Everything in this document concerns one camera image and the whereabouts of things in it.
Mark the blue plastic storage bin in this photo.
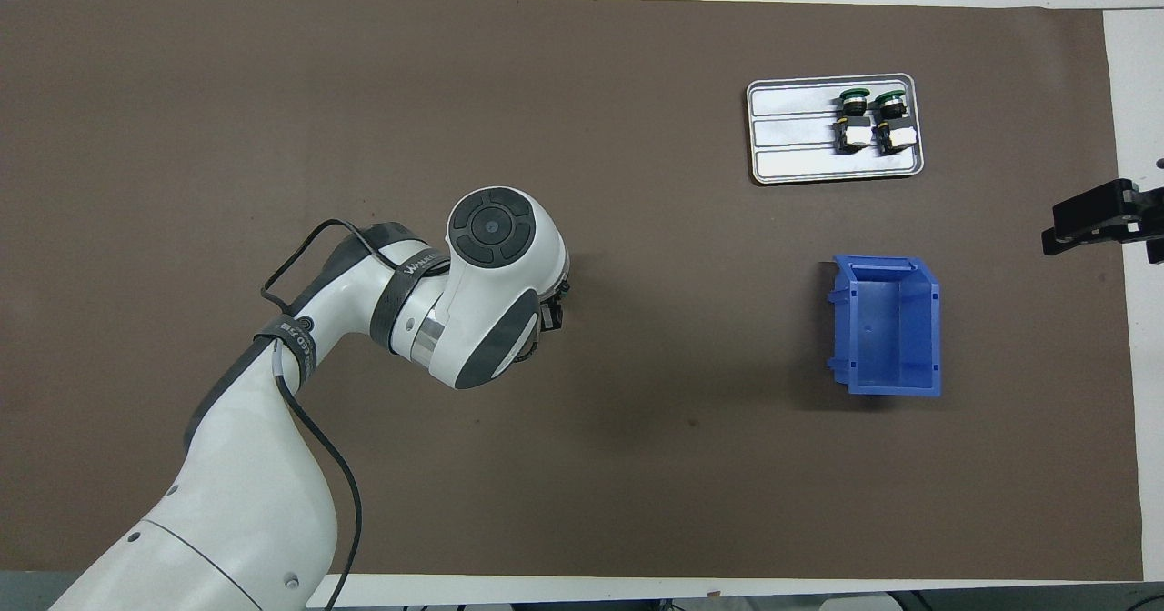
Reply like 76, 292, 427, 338
826, 254, 943, 398

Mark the green push button switch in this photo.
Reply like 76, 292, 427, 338
870, 88, 918, 155
832, 87, 872, 155

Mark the brown paper table mat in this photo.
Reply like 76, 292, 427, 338
0, 0, 1144, 583

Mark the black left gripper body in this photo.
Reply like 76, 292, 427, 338
518, 281, 572, 366

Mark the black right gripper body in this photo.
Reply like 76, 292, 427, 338
1128, 181, 1164, 241

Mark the silver metal tray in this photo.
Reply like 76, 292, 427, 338
746, 73, 926, 185

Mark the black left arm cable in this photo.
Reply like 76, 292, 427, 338
261, 218, 365, 611

